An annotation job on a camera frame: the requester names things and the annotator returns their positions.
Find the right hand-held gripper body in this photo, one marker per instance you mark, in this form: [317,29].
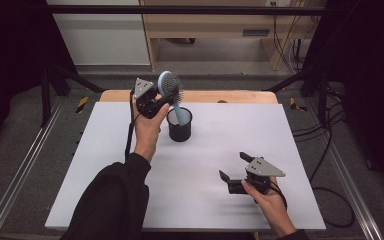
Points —
[263,168]

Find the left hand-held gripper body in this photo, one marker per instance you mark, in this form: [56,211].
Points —
[145,100]

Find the light blue hairbrush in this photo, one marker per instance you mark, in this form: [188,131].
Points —
[166,81]

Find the black mesh pen holder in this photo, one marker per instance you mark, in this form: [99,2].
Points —
[180,133]

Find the person's left hand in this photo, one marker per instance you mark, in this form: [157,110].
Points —
[146,136]

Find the person's right hand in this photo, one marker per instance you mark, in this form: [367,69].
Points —
[273,206]

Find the yellow and black tape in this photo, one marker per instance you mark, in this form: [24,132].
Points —
[295,104]
[82,104]

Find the wooden desk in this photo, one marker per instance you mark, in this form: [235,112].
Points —
[213,26]

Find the black curtain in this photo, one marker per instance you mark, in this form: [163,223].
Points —
[10,66]
[363,66]

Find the white power strip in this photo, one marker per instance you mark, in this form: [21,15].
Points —
[280,2]

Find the black horizontal frame bar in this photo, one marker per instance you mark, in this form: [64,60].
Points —
[180,9]

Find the aluminium floor rail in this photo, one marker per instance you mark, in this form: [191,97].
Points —
[353,193]
[20,173]

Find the black metal frame leg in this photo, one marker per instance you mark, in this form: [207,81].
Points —
[321,93]
[46,93]

